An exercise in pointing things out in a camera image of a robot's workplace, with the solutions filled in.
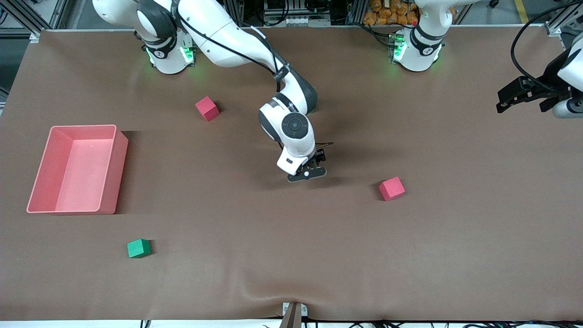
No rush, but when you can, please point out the red foam cube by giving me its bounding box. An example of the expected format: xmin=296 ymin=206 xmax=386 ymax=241
xmin=195 ymin=96 xmax=220 ymax=122
xmin=378 ymin=176 xmax=406 ymax=202

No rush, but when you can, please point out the brown table mat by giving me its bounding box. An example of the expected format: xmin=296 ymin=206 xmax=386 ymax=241
xmin=0 ymin=26 xmax=583 ymax=322

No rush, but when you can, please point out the white power strip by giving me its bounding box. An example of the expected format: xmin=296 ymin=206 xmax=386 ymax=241
xmin=264 ymin=16 xmax=331 ymax=27

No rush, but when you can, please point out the bag of orange snacks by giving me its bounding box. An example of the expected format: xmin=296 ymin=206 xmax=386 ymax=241
xmin=363 ymin=0 xmax=419 ymax=26

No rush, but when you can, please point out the metal clamp with brown wedge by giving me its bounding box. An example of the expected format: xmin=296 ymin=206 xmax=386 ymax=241
xmin=281 ymin=302 xmax=308 ymax=328

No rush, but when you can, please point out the green foam cube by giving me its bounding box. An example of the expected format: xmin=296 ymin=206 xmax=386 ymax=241
xmin=127 ymin=238 xmax=152 ymax=259

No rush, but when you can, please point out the pink plastic bin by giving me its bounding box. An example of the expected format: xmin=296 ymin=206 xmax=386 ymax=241
xmin=26 ymin=124 xmax=129 ymax=215

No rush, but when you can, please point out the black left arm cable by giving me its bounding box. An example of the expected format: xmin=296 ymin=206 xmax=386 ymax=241
xmin=510 ymin=1 xmax=583 ymax=92

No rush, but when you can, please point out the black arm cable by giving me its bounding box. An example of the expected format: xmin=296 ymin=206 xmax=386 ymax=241
xmin=171 ymin=0 xmax=292 ymax=82
xmin=510 ymin=1 xmax=583 ymax=92

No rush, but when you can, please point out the aluminium frame profile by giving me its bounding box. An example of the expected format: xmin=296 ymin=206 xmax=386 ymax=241
xmin=544 ymin=0 xmax=583 ymax=37
xmin=0 ymin=0 xmax=69 ymax=37

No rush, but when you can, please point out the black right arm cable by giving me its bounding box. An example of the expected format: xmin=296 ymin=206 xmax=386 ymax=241
xmin=171 ymin=0 xmax=292 ymax=82

